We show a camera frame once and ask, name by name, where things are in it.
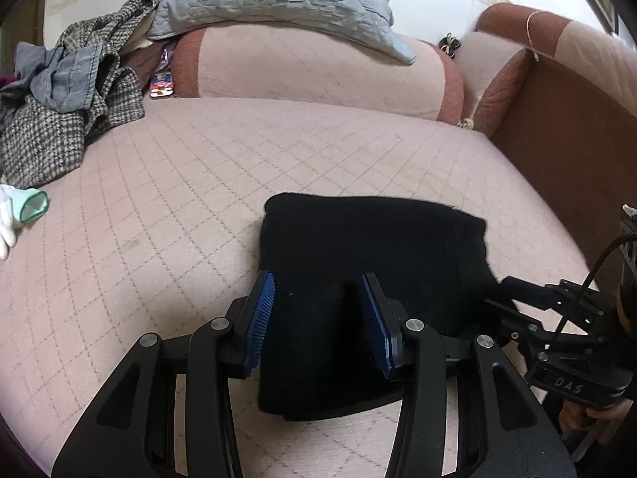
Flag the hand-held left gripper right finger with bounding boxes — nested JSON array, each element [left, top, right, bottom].
[[361, 273, 578, 478]]

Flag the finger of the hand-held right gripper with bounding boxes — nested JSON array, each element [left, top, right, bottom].
[[485, 299, 568, 359], [499, 276, 605, 314]]

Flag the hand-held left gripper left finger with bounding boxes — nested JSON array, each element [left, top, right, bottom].
[[52, 270, 277, 478]]

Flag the black pants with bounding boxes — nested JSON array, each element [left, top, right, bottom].
[[258, 192, 518, 421]]

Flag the person's right hand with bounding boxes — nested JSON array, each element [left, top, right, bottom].
[[558, 400, 637, 432]]

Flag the pink quilted bed cover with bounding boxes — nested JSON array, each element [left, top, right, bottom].
[[0, 94, 598, 478]]

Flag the brown bed headboard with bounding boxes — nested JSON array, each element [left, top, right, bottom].
[[475, 2, 637, 280]]

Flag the pink and brown cushion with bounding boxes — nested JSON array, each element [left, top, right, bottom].
[[455, 30, 531, 135]]

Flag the pink bolster cushion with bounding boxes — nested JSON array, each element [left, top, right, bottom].
[[172, 22, 466, 125]]

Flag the colourful packet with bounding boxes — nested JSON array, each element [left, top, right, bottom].
[[149, 72, 175, 99]]

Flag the white glove with green cuff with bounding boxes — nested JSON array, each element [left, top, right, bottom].
[[0, 184, 51, 261]]

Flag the brown cloth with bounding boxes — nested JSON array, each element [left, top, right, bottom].
[[119, 45, 170, 91]]

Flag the houndstooth coat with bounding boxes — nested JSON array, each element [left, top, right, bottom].
[[0, 0, 162, 187]]

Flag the blue-grey shirt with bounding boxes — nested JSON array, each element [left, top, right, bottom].
[[15, 40, 123, 113]]

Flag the grey quilted pillow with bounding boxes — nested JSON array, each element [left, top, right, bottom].
[[147, 0, 418, 65]]

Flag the wooden wardrobe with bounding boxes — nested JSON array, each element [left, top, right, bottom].
[[0, 0, 48, 85]]

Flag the black cable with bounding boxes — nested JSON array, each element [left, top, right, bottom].
[[557, 231, 637, 334]]

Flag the gold cord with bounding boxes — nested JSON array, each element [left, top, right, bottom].
[[526, 10, 555, 63]]

